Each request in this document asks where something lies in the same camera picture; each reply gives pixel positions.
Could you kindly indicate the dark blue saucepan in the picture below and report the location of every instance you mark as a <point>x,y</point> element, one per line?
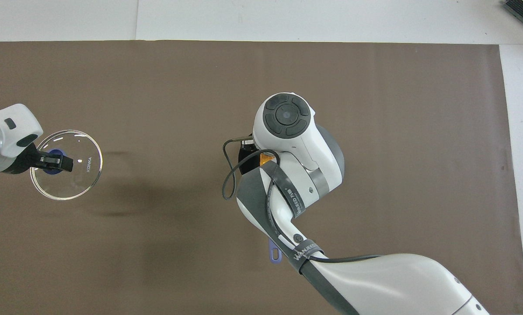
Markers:
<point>272,246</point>

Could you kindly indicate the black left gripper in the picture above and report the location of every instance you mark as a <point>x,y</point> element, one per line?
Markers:
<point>27,159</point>

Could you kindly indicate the glass lid with blue knob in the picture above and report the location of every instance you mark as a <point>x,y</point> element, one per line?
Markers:
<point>84,175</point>

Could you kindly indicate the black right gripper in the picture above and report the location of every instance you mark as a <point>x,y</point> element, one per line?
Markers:
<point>248,155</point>

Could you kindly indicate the brown table mat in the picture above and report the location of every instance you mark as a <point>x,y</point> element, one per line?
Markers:
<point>156,96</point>

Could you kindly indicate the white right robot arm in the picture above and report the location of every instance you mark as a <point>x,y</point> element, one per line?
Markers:
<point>375,284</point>

